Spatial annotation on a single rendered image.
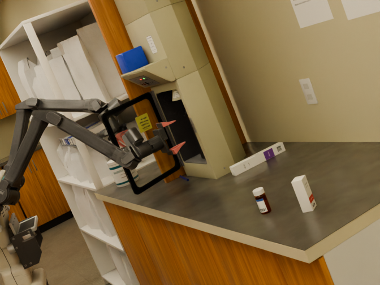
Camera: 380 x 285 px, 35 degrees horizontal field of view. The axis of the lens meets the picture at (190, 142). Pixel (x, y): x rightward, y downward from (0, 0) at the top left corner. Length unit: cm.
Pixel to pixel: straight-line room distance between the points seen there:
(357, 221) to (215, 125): 108
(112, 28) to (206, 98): 59
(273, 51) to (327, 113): 37
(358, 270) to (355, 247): 6
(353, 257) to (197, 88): 118
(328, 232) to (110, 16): 164
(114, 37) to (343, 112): 112
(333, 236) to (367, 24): 83
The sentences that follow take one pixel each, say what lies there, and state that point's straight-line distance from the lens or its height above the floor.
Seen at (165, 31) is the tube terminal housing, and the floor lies 161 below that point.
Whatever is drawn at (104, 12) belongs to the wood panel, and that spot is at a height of 180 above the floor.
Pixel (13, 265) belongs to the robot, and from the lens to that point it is 292.
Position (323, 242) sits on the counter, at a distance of 169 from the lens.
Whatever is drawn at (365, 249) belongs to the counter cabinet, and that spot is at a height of 85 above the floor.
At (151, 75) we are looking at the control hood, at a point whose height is 147.
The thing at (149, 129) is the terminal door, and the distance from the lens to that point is 284.
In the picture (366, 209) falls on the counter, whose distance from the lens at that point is 179.
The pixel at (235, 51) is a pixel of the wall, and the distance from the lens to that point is 297.
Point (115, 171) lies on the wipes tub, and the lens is 331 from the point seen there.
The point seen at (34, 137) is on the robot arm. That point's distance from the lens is 263.
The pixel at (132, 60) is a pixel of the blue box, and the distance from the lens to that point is 275.
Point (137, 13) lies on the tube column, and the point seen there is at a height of 173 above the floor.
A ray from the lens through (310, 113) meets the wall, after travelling 267.
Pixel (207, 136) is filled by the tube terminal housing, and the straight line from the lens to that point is 265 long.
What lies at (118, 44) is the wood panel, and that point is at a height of 164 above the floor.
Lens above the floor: 159
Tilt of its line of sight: 10 degrees down
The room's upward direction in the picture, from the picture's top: 22 degrees counter-clockwise
